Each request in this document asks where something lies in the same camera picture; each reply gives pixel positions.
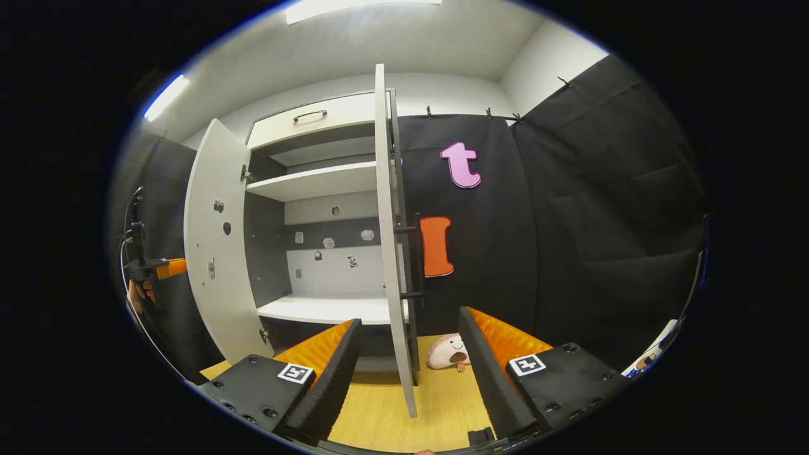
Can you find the pink plush toy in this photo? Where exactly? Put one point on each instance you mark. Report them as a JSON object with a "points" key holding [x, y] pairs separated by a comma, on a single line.
{"points": [[445, 351]]}

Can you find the beige cabinet drawer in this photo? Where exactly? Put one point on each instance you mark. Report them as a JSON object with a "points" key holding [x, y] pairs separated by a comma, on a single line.
{"points": [[341, 117]]}

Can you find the beige double-door shoe cabinet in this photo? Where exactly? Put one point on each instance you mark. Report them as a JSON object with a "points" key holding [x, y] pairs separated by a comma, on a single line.
{"points": [[328, 275]]}

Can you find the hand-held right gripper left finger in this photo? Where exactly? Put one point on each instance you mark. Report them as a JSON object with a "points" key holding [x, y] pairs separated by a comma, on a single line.
{"points": [[335, 379]]}

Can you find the beige shoe cabinet door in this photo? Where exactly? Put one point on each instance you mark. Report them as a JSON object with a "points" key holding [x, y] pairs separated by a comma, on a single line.
{"points": [[215, 303], [383, 189]]}

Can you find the large ceiling light panel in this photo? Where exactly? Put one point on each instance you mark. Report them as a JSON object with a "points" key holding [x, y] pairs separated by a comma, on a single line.
{"points": [[360, 7]]}

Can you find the white cabinet shelf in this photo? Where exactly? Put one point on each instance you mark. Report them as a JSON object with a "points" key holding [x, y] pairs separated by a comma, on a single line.
{"points": [[316, 180], [328, 309]]}

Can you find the black backdrop cloth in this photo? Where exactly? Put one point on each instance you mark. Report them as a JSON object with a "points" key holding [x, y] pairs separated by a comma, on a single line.
{"points": [[569, 221]]}

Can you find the colourful printed sheet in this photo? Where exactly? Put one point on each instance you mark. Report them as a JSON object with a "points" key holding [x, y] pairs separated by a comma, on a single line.
{"points": [[651, 354]]}

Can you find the small ceiling light panel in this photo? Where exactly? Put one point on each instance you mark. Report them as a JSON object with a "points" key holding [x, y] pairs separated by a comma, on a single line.
{"points": [[165, 98]]}

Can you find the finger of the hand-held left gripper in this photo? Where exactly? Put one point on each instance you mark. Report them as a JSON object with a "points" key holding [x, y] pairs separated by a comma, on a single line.
{"points": [[172, 268]]}

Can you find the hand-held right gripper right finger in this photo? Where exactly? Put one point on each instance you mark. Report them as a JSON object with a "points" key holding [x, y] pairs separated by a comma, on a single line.
{"points": [[490, 373]]}

